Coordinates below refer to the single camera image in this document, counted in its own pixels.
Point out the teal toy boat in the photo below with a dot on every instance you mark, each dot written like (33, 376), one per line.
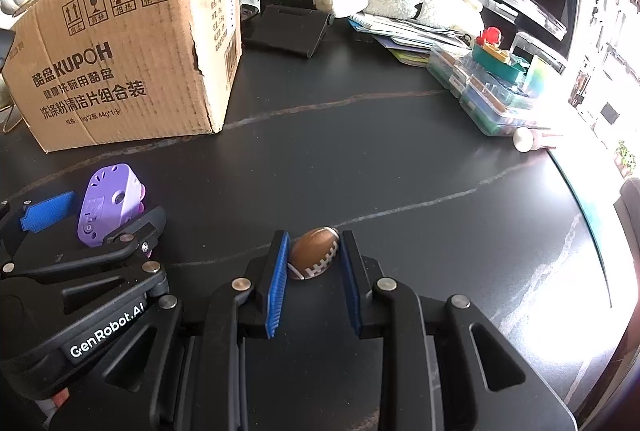
(495, 61)

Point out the brown cardboard box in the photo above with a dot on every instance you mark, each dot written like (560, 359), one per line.
(125, 36)

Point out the red toy figure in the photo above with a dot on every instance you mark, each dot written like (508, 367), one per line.
(489, 36)

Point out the black desktop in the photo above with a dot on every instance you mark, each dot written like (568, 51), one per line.
(400, 186)

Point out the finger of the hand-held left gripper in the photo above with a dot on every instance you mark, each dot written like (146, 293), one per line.
(50, 211)
(145, 228)

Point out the stack of clear craft boxes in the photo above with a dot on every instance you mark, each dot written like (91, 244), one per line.
(495, 106)

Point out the stack of books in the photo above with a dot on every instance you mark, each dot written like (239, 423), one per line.
(400, 38)

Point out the grey chair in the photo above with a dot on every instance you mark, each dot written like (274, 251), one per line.
(630, 211)

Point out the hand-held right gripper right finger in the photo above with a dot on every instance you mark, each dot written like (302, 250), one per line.
(352, 286)

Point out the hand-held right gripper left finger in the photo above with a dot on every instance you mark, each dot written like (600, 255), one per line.
(277, 291)

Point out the iridescent plastic case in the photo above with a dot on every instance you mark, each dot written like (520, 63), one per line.
(542, 71)

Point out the black folding stand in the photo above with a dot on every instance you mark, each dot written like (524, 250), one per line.
(285, 28)

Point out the brown toy football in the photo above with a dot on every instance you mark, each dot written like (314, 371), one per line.
(315, 248)

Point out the white pink bottle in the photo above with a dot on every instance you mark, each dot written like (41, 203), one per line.
(522, 139)

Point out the purple plastic toy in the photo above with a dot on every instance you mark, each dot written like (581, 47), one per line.
(107, 201)

